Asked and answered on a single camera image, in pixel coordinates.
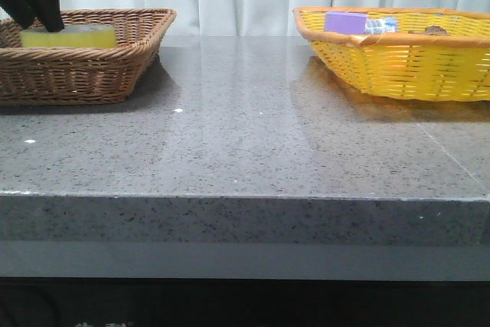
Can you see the brown toy animal figure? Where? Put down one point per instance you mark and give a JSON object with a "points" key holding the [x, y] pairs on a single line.
{"points": [[432, 30]]}

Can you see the blue white small packet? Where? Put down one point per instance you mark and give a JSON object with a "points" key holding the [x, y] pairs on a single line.
{"points": [[381, 25]]}

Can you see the purple foam cube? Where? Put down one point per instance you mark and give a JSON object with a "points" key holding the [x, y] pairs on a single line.
{"points": [[345, 22]]}

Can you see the brown wicker basket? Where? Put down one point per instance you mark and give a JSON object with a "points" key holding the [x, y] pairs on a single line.
{"points": [[61, 76]]}

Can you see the yellow packing tape roll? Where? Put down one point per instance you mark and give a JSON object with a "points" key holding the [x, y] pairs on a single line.
{"points": [[78, 36]]}

